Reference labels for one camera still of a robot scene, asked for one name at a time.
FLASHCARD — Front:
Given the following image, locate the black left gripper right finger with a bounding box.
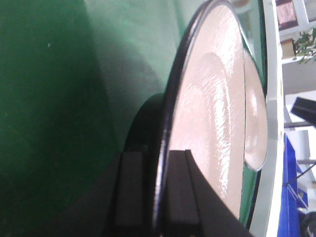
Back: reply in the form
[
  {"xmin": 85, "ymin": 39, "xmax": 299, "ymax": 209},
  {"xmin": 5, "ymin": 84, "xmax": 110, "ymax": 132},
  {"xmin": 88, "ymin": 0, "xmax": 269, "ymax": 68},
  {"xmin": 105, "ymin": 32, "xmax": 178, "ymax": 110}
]
[{"xmin": 163, "ymin": 150, "xmax": 251, "ymax": 237}]

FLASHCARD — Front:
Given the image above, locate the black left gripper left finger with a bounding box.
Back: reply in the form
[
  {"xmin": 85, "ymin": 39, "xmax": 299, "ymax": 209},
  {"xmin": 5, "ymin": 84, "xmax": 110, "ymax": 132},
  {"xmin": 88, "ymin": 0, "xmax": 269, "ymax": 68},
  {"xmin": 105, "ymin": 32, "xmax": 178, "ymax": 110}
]
[{"xmin": 49, "ymin": 152, "xmax": 158, "ymax": 237}]

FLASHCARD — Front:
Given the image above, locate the beige plate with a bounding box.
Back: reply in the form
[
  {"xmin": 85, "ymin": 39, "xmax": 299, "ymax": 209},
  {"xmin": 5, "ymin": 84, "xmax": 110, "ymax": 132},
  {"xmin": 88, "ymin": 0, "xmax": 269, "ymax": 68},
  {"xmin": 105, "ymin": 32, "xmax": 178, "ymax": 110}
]
[{"xmin": 124, "ymin": 0, "xmax": 269, "ymax": 237}]

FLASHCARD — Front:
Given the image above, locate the white outer conveyor rim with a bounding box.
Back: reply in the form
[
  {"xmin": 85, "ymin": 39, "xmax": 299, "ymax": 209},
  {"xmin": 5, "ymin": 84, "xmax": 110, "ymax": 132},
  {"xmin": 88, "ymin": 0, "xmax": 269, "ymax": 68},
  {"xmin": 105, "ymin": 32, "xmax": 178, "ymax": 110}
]
[{"xmin": 249, "ymin": 0, "xmax": 284, "ymax": 237}]

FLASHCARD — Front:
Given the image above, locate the blue plastic crate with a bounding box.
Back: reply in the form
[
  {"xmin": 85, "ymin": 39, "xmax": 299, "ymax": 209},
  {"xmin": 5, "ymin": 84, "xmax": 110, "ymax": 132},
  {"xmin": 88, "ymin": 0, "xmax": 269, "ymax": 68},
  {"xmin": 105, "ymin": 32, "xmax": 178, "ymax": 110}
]
[{"xmin": 277, "ymin": 136, "xmax": 308, "ymax": 237}]

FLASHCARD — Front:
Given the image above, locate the green conveyor belt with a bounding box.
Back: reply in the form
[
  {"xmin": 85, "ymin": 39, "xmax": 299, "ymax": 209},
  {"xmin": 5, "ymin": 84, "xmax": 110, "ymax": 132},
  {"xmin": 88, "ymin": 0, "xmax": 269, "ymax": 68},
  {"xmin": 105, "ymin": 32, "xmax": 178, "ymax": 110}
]
[{"xmin": 0, "ymin": 0, "xmax": 267, "ymax": 237}]

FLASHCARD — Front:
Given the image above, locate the green potted plant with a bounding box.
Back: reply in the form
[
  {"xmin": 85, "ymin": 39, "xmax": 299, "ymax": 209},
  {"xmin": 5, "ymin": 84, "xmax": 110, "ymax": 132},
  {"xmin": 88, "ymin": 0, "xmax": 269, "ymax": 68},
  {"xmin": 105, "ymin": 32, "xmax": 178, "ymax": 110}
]
[{"xmin": 294, "ymin": 26, "xmax": 316, "ymax": 64}]

